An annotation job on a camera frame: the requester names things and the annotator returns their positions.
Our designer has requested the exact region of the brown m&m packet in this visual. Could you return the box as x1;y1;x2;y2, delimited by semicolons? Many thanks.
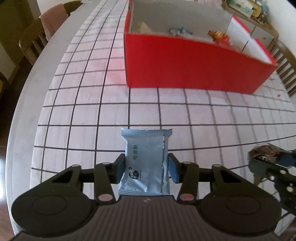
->
248;143;289;163

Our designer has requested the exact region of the light blue pastry packet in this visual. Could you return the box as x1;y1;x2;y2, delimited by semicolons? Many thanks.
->
118;128;172;196

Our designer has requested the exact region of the red chip bag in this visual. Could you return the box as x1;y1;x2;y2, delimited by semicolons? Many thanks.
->
208;30;230;46

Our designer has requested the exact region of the white grid tablecloth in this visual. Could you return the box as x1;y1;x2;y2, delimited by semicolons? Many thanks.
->
29;0;296;235

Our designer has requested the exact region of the wooden slatted chair right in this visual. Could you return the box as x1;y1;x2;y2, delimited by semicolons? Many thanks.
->
268;39;296;97

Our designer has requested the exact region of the red white cardboard box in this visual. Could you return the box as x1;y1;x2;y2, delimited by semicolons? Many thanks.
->
123;1;277;94

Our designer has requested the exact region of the white wooden sideboard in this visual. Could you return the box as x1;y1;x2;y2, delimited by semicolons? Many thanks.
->
222;1;279;47

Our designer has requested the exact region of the teal wrapped candy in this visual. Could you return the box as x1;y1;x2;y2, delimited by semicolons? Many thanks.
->
169;27;193;37

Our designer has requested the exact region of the pale yellow snack bag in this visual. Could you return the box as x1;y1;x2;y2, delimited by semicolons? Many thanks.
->
138;22;154;35

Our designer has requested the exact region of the wooden chair with pink cloth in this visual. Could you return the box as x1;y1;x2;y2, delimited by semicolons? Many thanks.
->
19;1;82;65

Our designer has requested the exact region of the tissue box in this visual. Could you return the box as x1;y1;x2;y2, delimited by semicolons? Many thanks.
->
228;0;253;16

